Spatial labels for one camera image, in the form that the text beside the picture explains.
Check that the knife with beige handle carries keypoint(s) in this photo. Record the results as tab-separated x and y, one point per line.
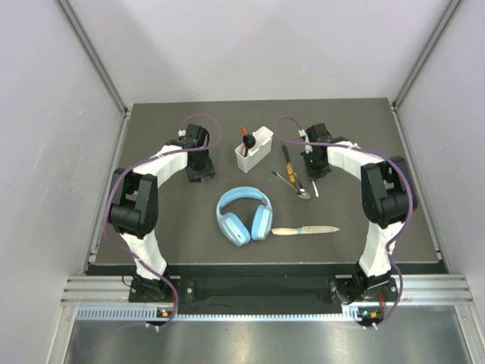
287	231

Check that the white compartment utensil container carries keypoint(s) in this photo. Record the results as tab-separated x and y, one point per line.
263	137

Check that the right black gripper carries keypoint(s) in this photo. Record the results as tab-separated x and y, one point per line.
312	174

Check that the blue over-ear headphones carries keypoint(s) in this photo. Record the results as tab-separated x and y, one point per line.
244	214

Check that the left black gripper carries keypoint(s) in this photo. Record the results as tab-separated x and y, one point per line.
207	170

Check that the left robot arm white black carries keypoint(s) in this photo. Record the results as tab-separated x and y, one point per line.
133	210

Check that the black ladle spoon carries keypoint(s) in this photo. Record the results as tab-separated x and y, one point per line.
249	142

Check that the aluminium frame rail front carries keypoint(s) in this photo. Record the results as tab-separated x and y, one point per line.
107	298

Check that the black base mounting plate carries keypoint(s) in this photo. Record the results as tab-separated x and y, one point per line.
244	291

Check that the small silver spoon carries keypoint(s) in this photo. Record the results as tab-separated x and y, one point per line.
301	192

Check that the white spoon horizontal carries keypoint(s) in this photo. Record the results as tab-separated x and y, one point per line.
313	183

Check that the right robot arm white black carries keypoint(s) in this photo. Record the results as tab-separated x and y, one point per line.
387	196

